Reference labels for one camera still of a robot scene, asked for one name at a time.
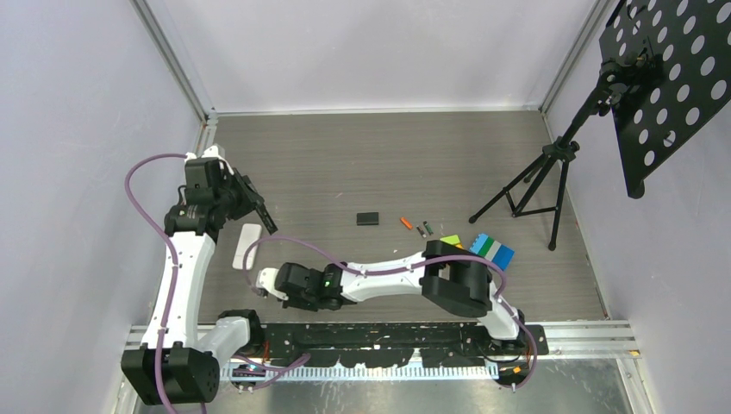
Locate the black battery cover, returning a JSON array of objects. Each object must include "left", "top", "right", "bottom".
[{"left": 356, "top": 211, "right": 379, "bottom": 226}]

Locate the black remote control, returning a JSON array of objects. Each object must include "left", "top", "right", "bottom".
[{"left": 255, "top": 202, "right": 278, "bottom": 235}]

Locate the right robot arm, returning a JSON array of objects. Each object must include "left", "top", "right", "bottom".
[{"left": 255, "top": 240, "right": 537, "bottom": 355}]

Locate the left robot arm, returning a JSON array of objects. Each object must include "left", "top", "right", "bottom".
[{"left": 121, "top": 154, "right": 266, "bottom": 413}]

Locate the white remote control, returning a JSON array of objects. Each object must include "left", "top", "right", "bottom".
[{"left": 232, "top": 223, "right": 263, "bottom": 271}]

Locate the orange battery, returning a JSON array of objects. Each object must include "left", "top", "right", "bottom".
[{"left": 400, "top": 217, "right": 413, "bottom": 230}]

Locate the black silver battery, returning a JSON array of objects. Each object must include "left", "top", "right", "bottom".
[{"left": 415, "top": 225, "right": 427, "bottom": 239}]

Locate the green battery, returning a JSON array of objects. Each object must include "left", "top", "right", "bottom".
[{"left": 422, "top": 221, "right": 434, "bottom": 235}]

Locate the lime green block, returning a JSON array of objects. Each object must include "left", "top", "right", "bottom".
[{"left": 440, "top": 235, "right": 462, "bottom": 246}]

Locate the blue green striped block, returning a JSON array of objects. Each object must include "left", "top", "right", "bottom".
[{"left": 469, "top": 233, "right": 515, "bottom": 271}]

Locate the black tripod stand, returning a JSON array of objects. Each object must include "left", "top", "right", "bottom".
[{"left": 468, "top": 52, "right": 658, "bottom": 251}]

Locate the black perforated panel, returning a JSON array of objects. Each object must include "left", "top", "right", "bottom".
[{"left": 599, "top": 0, "right": 730, "bottom": 199}]

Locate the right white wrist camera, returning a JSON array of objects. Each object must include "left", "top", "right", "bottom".
[{"left": 255, "top": 267, "right": 288, "bottom": 301}]

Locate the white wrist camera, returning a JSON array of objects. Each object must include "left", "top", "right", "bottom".
[
  {"left": 255, "top": 267, "right": 288, "bottom": 301},
  {"left": 202, "top": 144, "right": 234, "bottom": 175}
]

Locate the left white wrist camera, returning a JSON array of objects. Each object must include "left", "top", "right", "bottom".
[{"left": 202, "top": 144, "right": 234, "bottom": 175}]

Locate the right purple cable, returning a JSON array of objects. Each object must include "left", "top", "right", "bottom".
[{"left": 241, "top": 235, "right": 539, "bottom": 392}]

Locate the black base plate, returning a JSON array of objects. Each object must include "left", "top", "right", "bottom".
[{"left": 235, "top": 323, "right": 549, "bottom": 379}]

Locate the aluminium frame rail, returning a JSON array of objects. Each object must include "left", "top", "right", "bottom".
[{"left": 120, "top": 323, "right": 640, "bottom": 383}]

